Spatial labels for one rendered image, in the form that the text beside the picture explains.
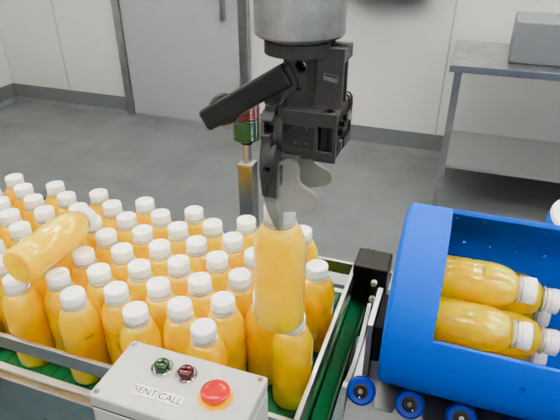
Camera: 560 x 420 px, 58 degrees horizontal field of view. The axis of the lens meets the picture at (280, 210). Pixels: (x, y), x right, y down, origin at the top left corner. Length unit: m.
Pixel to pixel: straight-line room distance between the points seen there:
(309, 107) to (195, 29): 3.97
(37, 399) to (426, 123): 3.55
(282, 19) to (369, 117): 3.71
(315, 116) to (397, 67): 3.54
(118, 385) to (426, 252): 0.43
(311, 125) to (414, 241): 0.27
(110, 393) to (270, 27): 0.47
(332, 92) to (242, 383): 0.38
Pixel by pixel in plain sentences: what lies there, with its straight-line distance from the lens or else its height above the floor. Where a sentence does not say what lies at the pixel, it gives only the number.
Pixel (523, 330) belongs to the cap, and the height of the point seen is 1.12.
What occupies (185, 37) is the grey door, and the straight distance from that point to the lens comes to 4.53.
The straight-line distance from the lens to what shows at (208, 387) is 0.66.
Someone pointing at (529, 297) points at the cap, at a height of 1.14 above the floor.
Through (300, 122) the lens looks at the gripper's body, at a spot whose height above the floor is 1.43.
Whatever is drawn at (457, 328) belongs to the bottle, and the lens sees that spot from 0.77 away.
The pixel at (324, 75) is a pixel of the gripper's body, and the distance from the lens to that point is 0.52.
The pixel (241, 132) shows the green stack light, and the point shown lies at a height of 1.19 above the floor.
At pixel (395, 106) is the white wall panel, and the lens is 4.12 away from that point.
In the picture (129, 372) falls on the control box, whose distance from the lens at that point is 0.72.
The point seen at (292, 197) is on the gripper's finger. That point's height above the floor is 1.34.
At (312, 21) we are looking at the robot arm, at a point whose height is 1.53.
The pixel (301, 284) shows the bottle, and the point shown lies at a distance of 0.65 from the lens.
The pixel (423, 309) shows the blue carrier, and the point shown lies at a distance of 0.70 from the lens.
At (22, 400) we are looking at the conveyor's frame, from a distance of 1.09.
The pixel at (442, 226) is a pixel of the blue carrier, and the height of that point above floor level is 1.23.
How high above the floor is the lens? 1.61
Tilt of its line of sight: 30 degrees down
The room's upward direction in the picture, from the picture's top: straight up
